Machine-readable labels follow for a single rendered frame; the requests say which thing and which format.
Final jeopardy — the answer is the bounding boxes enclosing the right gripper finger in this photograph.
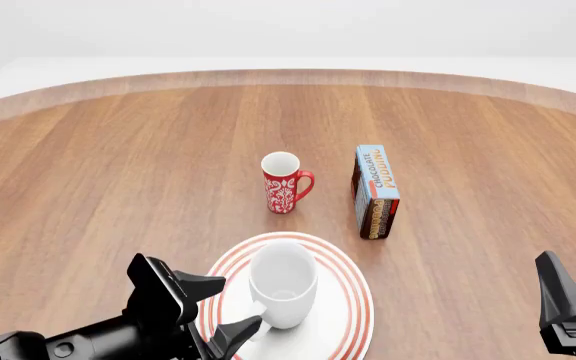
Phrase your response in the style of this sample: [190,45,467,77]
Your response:
[534,249,576,330]

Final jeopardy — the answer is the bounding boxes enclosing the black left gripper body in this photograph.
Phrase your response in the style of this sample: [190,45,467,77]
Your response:
[125,252,222,360]

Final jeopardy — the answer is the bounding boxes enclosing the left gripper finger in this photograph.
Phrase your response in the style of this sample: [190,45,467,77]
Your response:
[208,315,265,360]
[172,269,227,302]

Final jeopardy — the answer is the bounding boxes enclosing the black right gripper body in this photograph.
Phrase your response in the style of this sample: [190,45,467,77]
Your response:
[539,320,576,355]

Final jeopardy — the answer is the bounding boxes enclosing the white ceramic mug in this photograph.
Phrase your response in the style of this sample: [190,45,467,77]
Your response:
[247,240,319,343]

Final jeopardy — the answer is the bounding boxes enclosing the white plate with red rings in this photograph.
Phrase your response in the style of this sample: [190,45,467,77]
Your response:
[195,231,375,360]

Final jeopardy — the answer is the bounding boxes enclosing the red mug with white pattern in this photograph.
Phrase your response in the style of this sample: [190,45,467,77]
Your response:
[260,150,316,215]

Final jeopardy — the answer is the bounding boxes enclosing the chocolate pudding box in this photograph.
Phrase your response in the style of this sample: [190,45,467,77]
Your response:
[350,144,402,240]

